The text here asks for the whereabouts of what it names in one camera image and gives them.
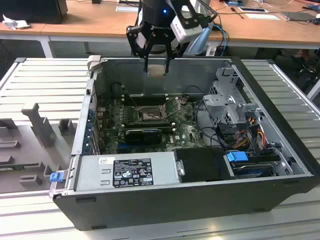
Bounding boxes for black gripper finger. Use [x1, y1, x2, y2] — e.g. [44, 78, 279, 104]
[163, 37, 187, 76]
[126, 23, 154, 73]

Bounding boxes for silver topped CPU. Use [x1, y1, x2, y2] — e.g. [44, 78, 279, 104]
[146, 64, 168, 77]

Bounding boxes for metal socket cover frame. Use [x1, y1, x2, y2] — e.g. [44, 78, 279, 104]
[162, 96, 189, 118]

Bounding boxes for RAM slot with white clips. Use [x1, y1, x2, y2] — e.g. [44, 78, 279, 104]
[122, 98, 171, 104]
[122, 93, 171, 98]

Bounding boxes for white paper sheet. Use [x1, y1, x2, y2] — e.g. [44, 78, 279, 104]
[244, 12, 281, 21]
[115, 4, 141, 13]

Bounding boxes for long wooden desk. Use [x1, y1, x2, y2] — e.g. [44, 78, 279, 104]
[39, 0, 320, 51]

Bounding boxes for grey plastic case latch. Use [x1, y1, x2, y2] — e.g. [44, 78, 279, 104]
[86, 55, 102, 74]

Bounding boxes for silver metal drive cage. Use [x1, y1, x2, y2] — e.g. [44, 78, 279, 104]
[201, 65, 266, 133]

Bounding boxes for blue booklet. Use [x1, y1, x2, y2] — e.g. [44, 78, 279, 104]
[223, 0, 245, 8]

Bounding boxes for green motherboard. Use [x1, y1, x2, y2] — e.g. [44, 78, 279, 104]
[96, 94, 217, 155]

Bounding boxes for black smartphone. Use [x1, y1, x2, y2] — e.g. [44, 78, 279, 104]
[236, 6, 270, 14]

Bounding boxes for black graphics card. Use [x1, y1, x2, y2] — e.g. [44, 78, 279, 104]
[124, 128, 163, 146]

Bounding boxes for black box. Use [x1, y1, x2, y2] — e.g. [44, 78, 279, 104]
[0, 0, 69, 25]

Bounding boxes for short wooden desk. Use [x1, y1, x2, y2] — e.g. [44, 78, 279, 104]
[0, 14, 62, 60]

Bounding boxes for black plastic shroud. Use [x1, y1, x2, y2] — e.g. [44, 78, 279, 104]
[172, 146, 237, 184]

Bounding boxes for hard disk in blue carrier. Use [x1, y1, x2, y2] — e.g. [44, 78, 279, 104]
[225, 150, 280, 180]

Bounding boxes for crumpled white paper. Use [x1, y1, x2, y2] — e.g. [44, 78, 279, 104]
[1, 13, 31, 31]

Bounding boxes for black office chair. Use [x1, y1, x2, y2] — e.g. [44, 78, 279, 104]
[296, 48, 320, 94]

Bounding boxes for grey parts rack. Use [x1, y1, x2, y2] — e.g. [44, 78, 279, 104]
[0, 102, 81, 194]

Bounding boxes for grey power supply unit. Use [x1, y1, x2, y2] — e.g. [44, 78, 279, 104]
[74, 151, 181, 193]

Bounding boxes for blue plastic latch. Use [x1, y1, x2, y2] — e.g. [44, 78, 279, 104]
[49, 172, 64, 183]

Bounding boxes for black open PC case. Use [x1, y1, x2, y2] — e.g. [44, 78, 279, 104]
[48, 55, 316, 231]

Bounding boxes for green RAM stick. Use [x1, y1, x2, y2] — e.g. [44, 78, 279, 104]
[0, 162, 41, 171]

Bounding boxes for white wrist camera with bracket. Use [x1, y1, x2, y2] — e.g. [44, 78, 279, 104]
[170, 4, 210, 43]

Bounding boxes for blue cables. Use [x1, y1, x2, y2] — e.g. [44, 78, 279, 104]
[211, 22, 230, 51]

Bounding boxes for black cable bundle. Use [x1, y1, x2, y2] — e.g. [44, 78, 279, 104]
[193, 99, 237, 150]

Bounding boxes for yellow red wire bundle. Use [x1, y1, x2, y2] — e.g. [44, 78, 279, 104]
[234, 116, 268, 151]

